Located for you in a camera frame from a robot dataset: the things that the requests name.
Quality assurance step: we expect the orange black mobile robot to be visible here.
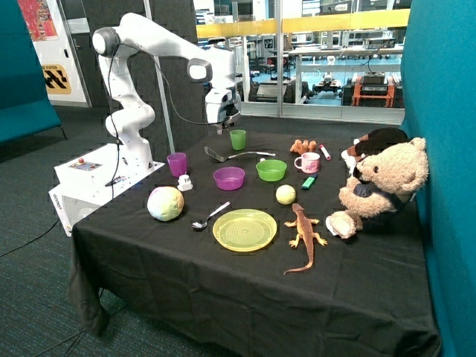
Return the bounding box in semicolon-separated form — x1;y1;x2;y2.
341;72;405;109

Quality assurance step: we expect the purple plastic cup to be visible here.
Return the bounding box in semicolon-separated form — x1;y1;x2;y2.
167;152;187;178

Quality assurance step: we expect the green plastic bowl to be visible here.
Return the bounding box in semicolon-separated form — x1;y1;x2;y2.
256;159;287;182

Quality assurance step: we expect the yellow plastic plate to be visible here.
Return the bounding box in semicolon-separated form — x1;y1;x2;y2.
213;209;277;252

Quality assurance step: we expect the green highlighter pen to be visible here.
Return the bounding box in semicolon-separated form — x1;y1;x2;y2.
301;173;318;190

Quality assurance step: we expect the teal sofa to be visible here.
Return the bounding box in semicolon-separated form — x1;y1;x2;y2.
0;1;62;144

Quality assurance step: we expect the brown white plush dog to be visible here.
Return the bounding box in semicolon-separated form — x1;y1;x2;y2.
341;127;410;175

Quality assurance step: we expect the white power adapter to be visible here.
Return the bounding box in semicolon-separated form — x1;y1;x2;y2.
177;174;193;192

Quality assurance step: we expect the pink printed mug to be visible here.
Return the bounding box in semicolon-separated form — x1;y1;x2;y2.
294;152;320;174

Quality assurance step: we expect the black tablecloth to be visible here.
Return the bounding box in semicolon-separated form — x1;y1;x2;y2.
70;134;442;356

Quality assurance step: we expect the metal spoon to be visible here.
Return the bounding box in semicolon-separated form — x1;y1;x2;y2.
191;202;231;231

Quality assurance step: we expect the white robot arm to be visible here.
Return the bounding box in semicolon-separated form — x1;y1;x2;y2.
92;13;241;173

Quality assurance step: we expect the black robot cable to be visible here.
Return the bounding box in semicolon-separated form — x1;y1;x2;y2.
0;40;220;258

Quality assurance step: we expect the orange toy lizard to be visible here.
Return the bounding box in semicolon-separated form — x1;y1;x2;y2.
284;203;328;274

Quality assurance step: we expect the yellow black sign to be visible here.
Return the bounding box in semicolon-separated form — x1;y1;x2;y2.
42;64;71;95

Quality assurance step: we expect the green plastic cup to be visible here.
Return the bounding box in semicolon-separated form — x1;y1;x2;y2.
230;129;246;151

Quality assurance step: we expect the teal partition wall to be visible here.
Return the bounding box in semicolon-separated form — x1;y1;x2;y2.
401;1;475;356

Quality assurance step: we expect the white robot control box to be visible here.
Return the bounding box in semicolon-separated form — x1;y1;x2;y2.
49;144;164;237

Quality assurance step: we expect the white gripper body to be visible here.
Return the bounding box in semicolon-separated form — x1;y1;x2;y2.
205;87;241;125

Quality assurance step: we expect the purple plastic bowl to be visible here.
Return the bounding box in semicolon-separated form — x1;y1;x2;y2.
213;167;245;190

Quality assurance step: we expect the red wall poster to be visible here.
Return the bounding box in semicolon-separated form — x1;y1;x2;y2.
17;0;59;42

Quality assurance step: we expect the beige teddy bear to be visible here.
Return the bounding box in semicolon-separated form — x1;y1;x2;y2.
326;138;429;239

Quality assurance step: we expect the grey slotted spatula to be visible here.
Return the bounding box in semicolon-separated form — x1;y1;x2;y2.
204;146;277;163

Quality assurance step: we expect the yellow tennis ball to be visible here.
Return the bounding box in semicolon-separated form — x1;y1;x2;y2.
275;184;296;205

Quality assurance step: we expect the red white marker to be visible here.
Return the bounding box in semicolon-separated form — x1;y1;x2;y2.
319;144;331;161

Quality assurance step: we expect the pastel plush ball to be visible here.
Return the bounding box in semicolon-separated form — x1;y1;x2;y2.
147;186;184;222

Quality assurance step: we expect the orange toy figure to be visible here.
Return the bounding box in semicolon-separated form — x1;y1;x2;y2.
289;139;317;155

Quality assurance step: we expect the white lab workbench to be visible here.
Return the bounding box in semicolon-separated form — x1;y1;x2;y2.
284;46;402;106

